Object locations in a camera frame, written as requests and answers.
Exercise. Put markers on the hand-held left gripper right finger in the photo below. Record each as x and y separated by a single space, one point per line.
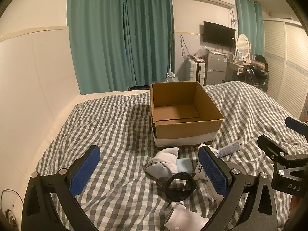
213 170

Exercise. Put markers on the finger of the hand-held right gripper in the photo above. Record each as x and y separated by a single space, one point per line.
297 125
270 146

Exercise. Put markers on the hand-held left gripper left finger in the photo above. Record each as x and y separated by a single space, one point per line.
85 170

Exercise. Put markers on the white plush toy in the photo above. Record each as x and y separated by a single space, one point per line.
198 170

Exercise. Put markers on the white grey tube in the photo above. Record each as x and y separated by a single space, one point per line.
228 149

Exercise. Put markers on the light blue tissue packet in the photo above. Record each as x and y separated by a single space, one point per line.
184 165

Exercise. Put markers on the brown cardboard box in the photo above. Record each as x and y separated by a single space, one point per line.
187 130

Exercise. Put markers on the white sock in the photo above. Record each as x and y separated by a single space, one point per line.
164 154

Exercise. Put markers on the white rounded bottle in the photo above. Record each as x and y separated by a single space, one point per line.
182 217

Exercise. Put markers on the grey sock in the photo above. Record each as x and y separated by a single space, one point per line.
156 170

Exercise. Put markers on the grey white checkered blanket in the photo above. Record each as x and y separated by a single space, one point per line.
115 130

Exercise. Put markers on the white louvred wardrobe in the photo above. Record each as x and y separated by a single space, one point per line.
286 62

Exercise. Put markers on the black bag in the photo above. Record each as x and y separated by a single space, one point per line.
256 75

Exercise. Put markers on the white dressing table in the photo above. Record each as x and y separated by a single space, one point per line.
234 67

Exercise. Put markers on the white power strip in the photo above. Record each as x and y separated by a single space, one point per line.
10 217

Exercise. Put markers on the small grey fridge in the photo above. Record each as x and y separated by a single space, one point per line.
215 68

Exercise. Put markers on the white oval mirror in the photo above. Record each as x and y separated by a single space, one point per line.
243 45

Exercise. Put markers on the white suitcase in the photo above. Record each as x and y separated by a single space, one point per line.
193 73

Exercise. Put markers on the clear water bottle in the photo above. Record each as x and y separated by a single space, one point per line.
172 78

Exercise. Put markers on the narrow teal curtain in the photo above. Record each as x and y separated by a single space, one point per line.
249 21

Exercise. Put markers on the clear plastic bags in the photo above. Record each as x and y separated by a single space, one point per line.
199 53

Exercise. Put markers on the wide teal curtain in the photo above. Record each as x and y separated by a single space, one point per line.
115 36

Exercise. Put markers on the black wall television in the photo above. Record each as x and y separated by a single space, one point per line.
219 35

